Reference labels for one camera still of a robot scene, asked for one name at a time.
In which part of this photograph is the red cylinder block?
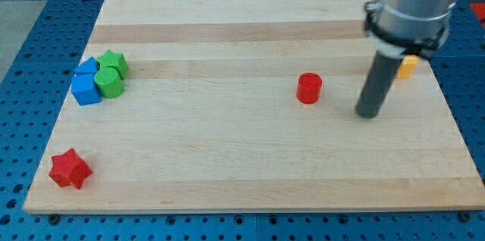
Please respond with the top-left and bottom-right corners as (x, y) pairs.
(296, 73), (323, 104)

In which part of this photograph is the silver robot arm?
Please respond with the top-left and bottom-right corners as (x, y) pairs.
(365, 0), (457, 58)

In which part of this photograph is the green star block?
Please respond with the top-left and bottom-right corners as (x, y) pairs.
(95, 50), (129, 80)

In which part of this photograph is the red star block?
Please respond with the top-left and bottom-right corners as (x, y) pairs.
(48, 148), (93, 189)

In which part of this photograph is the wooden board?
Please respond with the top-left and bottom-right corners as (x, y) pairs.
(23, 0), (484, 214)

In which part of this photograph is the green cylinder block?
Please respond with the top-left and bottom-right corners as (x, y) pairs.
(94, 67), (124, 99)

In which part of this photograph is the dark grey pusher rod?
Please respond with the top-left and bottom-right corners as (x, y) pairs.
(355, 52), (403, 119)

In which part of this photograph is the blue triangular block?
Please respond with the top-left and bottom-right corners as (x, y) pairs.
(74, 57), (99, 76)

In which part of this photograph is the blue cube block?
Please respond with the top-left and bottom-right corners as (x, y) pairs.
(71, 74), (102, 106)

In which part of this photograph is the yellow block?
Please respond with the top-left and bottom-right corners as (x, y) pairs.
(396, 55), (419, 79)

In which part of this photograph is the black cable clamp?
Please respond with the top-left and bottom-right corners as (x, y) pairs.
(364, 1), (450, 60)

